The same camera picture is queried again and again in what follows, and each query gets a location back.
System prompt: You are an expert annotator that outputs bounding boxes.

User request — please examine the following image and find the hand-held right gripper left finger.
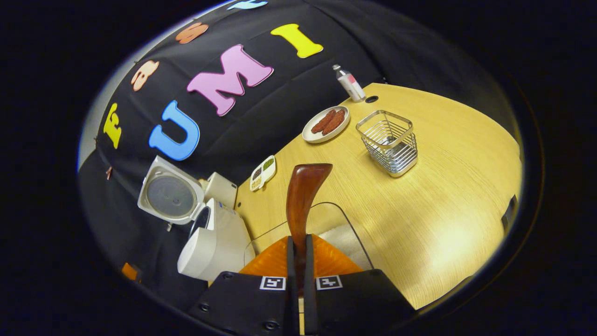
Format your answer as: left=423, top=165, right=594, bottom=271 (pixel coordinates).
left=188, top=236, right=299, bottom=336

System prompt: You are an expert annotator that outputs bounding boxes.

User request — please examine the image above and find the wire chopstick holder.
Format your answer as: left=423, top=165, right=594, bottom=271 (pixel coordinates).
left=355, top=110, right=418, bottom=178

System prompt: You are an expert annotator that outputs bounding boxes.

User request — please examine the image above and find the white toaster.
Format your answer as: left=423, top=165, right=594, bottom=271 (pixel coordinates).
left=204, top=172, right=238, bottom=210

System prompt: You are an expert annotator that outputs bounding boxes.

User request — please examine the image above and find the brown sausage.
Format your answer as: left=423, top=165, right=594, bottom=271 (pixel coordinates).
left=321, top=109, right=346, bottom=136
left=311, top=109, right=336, bottom=134

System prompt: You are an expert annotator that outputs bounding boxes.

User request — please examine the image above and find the white round plate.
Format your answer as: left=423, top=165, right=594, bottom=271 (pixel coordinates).
left=302, top=105, right=351, bottom=144

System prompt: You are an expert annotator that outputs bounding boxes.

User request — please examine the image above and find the white divided grain dish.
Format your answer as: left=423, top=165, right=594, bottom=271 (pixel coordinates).
left=250, top=155, right=277, bottom=192

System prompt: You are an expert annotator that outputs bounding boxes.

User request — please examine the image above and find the white bottle with pink label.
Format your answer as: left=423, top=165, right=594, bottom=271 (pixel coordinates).
left=332, top=64, right=367, bottom=103

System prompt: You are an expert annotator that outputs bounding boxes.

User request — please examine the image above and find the brown wooden spoon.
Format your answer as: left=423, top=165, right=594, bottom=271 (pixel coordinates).
left=286, top=163, right=333, bottom=294

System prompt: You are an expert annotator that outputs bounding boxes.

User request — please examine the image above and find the white rice cooker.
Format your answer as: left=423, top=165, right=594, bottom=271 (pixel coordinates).
left=137, top=155, right=256, bottom=282

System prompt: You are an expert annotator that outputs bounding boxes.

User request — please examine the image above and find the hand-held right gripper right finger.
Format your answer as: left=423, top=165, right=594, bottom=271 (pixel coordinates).
left=303, top=233, right=416, bottom=336

